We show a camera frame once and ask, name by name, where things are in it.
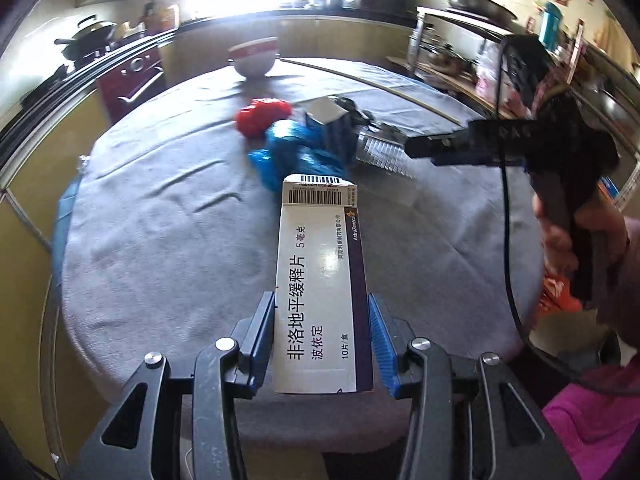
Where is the white medicine box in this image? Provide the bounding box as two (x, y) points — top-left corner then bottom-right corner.
(271, 174), (373, 394)

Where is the clear plastic tray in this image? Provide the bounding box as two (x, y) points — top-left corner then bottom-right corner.
(356, 124), (413, 178)

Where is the blue and white carton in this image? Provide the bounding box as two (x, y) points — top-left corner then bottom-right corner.
(305, 96), (358, 166)

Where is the blue plastic bag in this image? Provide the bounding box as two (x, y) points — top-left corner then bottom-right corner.
(247, 119), (347, 193)

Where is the red plastic bag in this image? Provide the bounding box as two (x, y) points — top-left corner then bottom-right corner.
(234, 99), (293, 139)

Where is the person's right hand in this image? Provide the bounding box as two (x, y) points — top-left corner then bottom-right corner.
(531, 193), (630, 286)

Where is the metal storage rack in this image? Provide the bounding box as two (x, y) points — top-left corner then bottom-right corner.
(386, 6), (516, 113)

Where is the grey tablecloth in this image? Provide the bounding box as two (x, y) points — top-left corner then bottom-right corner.
(60, 56), (547, 453)

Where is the red plastic basket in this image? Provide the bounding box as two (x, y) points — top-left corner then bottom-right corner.
(536, 269), (582, 320)

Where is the large steel basin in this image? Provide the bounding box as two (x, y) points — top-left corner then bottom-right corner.
(448, 0), (518, 23)

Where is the red and white bowl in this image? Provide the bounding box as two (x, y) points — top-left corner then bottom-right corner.
(228, 37), (279, 79)

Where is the dark red oven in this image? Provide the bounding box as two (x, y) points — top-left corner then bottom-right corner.
(96, 47), (167, 124)

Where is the black wok with lid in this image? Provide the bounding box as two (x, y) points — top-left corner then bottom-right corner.
(54, 14), (116, 62)

